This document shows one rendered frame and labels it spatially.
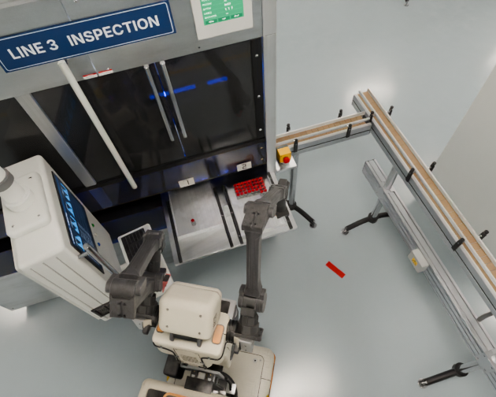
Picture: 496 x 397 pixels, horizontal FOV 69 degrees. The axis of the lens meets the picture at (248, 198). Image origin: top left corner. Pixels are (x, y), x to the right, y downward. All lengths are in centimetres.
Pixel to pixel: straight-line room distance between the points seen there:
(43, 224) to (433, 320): 249
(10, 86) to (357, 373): 246
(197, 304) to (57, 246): 53
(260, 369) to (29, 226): 154
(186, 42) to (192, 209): 99
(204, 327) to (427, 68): 384
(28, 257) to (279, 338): 178
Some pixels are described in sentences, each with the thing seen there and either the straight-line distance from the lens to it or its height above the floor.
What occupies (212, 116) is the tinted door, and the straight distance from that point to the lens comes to 174.
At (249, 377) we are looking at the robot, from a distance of 239.
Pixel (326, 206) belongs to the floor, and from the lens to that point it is 313.
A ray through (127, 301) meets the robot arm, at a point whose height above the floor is 158.
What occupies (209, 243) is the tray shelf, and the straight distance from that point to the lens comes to 199.
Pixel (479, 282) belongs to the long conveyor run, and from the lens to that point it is 211.
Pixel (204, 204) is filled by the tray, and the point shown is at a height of 88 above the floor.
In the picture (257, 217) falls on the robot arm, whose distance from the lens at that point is 124.
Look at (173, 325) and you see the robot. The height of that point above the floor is 132.
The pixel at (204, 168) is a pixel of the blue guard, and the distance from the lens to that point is 199.
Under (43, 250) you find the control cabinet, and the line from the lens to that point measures 145.
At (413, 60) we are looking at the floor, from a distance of 465.
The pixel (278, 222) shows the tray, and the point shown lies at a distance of 202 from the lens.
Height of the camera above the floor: 266
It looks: 58 degrees down
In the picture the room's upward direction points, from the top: 7 degrees counter-clockwise
